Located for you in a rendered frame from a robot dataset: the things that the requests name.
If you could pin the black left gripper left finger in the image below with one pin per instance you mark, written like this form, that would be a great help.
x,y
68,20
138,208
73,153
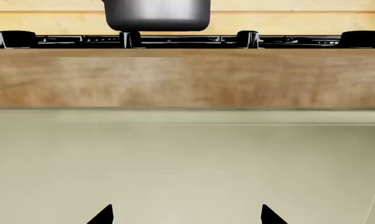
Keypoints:
x,y
104,216

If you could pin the beige cabinet door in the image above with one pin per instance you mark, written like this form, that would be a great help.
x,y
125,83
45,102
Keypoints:
x,y
181,163

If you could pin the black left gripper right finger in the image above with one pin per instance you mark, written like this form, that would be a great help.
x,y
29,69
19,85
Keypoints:
x,y
270,217

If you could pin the black stove cooktop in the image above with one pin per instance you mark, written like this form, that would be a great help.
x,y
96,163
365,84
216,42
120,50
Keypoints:
x,y
187,41

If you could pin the wooden counter front panel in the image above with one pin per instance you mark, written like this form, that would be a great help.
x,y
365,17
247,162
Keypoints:
x,y
187,78

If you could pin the black stove knob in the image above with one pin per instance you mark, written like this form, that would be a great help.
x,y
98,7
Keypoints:
x,y
248,39
362,39
130,39
14,39

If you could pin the dark metal pot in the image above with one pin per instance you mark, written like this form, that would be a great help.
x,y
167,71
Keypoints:
x,y
157,15

